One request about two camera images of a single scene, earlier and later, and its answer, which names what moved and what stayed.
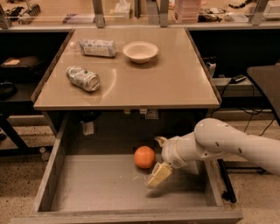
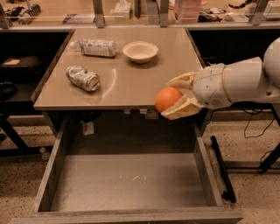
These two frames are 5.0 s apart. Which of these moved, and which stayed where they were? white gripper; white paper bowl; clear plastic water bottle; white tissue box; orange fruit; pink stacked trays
Moved: white gripper; orange fruit
Stayed: white tissue box; white paper bowl; pink stacked trays; clear plastic water bottle
